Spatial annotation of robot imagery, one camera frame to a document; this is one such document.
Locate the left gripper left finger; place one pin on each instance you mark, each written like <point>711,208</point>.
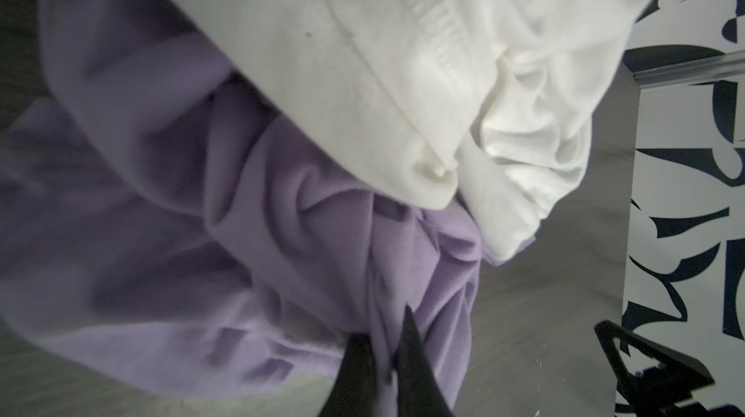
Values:
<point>355,389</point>

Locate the white cloth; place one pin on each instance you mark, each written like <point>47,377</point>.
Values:
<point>489,101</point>

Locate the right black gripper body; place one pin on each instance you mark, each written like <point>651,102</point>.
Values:
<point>662,390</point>

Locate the purple cloth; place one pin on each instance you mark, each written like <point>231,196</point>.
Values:
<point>164,224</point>

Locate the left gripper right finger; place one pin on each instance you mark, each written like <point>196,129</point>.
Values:
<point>418,391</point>

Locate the aluminium frame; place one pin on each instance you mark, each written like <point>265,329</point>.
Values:
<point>712,69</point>

